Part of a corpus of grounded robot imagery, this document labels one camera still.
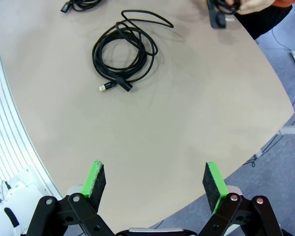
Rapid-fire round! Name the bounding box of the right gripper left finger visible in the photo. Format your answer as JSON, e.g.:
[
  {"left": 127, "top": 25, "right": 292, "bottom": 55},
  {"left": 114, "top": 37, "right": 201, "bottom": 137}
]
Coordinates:
[{"left": 27, "top": 161, "right": 115, "bottom": 236}]

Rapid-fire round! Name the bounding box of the white ribbed mounting platform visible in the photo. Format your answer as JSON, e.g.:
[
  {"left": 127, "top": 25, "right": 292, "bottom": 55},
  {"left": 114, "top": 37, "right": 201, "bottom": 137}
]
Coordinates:
[{"left": 0, "top": 13, "right": 57, "bottom": 197}]

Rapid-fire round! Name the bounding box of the person's left hand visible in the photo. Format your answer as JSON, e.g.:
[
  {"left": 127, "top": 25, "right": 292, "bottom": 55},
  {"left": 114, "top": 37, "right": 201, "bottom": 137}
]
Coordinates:
[{"left": 236, "top": 0, "right": 276, "bottom": 15}]

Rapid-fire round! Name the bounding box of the short black USB cable coil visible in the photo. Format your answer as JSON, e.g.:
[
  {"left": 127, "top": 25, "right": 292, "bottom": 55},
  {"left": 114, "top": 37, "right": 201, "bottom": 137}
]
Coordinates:
[{"left": 60, "top": 0, "right": 106, "bottom": 13}]

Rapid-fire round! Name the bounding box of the black power cable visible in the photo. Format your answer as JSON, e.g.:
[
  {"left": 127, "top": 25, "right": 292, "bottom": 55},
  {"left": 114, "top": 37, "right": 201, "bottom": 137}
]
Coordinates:
[{"left": 206, "top": 0, "right": 241, "bottom": 30}]

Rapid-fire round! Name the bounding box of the long black USB cable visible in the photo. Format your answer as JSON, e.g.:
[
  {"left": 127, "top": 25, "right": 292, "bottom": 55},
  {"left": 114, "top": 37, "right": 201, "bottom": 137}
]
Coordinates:
[{"left": 92, "top": 9, "right": 175, "bottom": 93}]

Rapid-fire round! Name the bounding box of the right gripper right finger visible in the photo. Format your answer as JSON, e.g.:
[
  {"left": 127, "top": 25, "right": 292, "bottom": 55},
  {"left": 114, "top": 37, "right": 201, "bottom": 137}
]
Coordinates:
[{"left": 199, "top": 161, "right": 283, "bottom": 236}]

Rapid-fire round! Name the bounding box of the person in orange hoodie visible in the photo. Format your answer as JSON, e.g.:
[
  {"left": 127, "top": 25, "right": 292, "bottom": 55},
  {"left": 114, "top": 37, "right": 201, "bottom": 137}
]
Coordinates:
[{"left": 235, "top": 0, "right": 295, "bottom": 40}]

